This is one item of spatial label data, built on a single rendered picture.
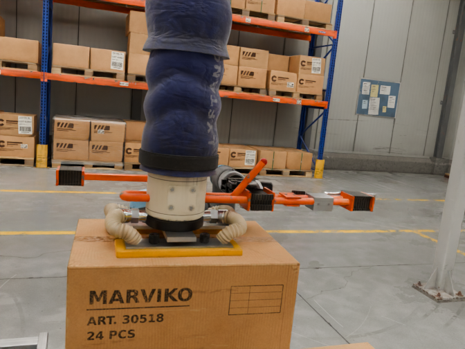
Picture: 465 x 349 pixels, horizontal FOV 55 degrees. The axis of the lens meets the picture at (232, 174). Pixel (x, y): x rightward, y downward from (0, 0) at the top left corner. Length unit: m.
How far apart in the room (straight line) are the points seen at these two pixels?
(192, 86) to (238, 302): 0.58
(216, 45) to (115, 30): 8.51
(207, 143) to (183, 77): 0.18
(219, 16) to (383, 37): 10.84
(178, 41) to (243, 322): 0.76
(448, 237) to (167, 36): 3.41
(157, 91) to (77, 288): 0.53
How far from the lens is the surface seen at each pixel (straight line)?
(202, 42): 1.18
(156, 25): 1.22
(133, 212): 1.29
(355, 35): 11.51
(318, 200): 1.43
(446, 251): 4.24
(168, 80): 1.18
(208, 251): 1.22
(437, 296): 4.22
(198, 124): 1.19
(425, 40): 12.75
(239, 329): 1.28
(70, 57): 8.31
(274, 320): 1.30
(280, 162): 9.29
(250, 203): 1.33
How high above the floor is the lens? 1.50
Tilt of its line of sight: 10 degrees down
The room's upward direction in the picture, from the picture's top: 6 degrees clockwise
